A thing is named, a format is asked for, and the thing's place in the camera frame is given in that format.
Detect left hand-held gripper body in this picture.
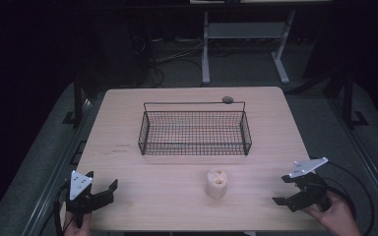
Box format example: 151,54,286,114
65,169,96,228

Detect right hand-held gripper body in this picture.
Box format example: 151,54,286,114
288,156,332,212

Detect black wire basket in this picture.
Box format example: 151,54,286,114
137,100,253,156

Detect person's right hand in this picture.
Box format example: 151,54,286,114
302,191,363,236

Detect person's left hand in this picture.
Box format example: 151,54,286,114
63,211,93,236

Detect black metal stand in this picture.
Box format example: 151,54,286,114
62,70,87,127
341,68,369,130

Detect metal floor rail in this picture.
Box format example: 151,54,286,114
328,96,378,227
21,97,94,236

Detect bundle of floor cables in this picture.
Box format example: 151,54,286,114
132,35,205,89

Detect white metal desk frame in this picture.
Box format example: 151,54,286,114
201,9,297,86

